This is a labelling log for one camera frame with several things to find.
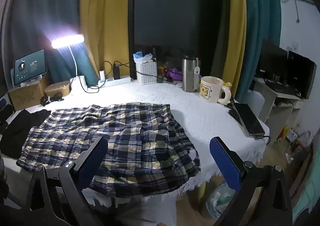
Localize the tablet with dark screen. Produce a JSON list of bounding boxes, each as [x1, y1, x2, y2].
[[13, 49, 48, 86]]

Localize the tan lidded container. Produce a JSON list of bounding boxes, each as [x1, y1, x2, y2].
[[44, 81, 72, 97]]

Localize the black power bank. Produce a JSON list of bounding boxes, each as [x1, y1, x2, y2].
[[228, 102, 266, 137]]

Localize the computer monitor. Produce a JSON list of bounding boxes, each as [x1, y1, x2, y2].
[[257, 39, 288, 81], [285, 51, 317, 100]]

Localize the crumpled plastic bag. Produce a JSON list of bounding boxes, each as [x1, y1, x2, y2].
[[205, 182, 238, 219]]

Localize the purple cloth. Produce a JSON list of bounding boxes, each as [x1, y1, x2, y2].
[[166, 68, 184, 81]]

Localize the teal curtain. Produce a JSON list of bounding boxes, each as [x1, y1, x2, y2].
[[1, 0, 100, 89], [235, 0, 283, 102]]

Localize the white computer desk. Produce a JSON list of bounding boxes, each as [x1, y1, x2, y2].
[[252, 77, 305, 124]]

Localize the white power strip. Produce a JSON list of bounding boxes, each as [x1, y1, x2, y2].
[[96, 76, 132, 88]]

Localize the black lamp cable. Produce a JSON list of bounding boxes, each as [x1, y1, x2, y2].
[[79, 61, 118, 93]]

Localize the blue face mask pack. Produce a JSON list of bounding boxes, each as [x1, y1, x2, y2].
[[133, 52, 153, 64]]

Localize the plaid pants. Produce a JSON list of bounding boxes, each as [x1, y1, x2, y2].
[[16, 102, 202, 198]]

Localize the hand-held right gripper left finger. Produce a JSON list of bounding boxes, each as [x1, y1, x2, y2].
[[15, 136, 108, 226]]

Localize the cardboard box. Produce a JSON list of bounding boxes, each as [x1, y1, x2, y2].
[[7, 76, 50, 111]]

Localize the white textured tablecloth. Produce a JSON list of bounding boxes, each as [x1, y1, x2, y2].
[[0, 79, 270, 206]]

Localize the cartoon bear mug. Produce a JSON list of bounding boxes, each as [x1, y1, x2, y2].
[[199, 76, 232, 104]]

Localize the white lamp base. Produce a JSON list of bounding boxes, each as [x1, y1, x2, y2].
[[51, 34, 88, 95]]

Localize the black cloth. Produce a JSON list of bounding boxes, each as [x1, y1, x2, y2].
[[0, 109, 52, 159]]

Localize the black charger cable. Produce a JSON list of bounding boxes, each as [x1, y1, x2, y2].
[[114, 61, 165, 84]]

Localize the steel tumbler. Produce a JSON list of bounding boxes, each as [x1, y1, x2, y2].
[[182, 55, 202, 92]]

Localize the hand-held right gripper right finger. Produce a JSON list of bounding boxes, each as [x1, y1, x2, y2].
[[209, 136, 293, 226]]

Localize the dark window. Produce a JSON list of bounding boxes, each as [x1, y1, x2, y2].
[[134, 0, 225, 48]]

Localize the black cable bundle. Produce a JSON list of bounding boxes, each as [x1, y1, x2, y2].
[[40, 92, 64, 106]]

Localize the yellow curtain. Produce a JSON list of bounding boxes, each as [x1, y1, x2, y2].
[[221, 0, 247, 89], [79, 0, 130, 84]]

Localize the white plastic basket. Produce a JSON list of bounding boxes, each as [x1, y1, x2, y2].
[[136, 61, 158, 84]]

